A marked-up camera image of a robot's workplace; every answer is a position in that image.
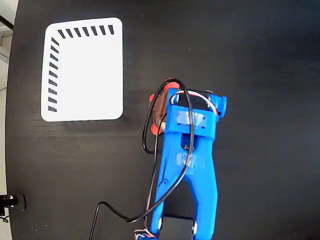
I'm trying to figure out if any black table clamp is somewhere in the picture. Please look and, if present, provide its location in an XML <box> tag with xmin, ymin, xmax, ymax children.
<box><xmin>0</xmin><ymin>193</ymin><xmax>27</xmax><ymax>217</ymax></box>

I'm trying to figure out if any white rectangular tray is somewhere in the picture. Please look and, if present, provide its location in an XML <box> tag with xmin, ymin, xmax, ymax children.
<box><xmin>40</xmin><ymin>17</ymin><xmax>124</xmax><ymax>123</ymax></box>

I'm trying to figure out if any black cable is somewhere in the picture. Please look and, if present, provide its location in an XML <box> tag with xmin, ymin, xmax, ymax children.
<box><xmin>88</xmin><ymin>77</ymin><xmax>196</xmax><ymax>240</ymax></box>

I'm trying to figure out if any red turtle toy silver shell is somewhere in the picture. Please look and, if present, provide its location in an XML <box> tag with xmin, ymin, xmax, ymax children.
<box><xmin>149</xmin><ymin>77</ymin><xmax>182</xmax><ymax>137</ymax></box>

